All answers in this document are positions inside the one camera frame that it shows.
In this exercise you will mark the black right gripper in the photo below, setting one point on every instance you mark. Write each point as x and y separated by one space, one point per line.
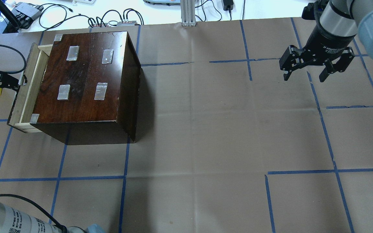
325 41

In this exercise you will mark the light wooden drawer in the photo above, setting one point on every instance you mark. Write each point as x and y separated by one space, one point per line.
30 81

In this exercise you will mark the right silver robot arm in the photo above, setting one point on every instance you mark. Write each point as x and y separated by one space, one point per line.
337 23

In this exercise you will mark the dark wooden drawer cabinet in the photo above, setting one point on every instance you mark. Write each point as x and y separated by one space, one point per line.
89 93

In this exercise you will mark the black power adapter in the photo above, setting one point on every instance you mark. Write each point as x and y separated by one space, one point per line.
228 5

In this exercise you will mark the brown paper table cover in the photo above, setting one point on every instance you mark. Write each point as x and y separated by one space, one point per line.
224 144

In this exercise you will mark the aluminium frame post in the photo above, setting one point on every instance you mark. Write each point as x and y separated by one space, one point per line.
188 13

